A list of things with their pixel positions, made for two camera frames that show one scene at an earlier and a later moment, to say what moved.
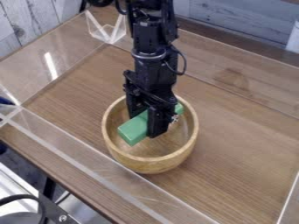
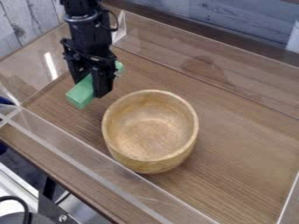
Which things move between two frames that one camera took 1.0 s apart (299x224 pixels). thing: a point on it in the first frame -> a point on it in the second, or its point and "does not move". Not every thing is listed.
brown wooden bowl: (153, 155) does not move
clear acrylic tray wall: (224, 169) does not move
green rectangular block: (133, 129) -> (80, 95)
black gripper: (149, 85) -> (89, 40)
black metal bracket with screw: (53, 214) does not move
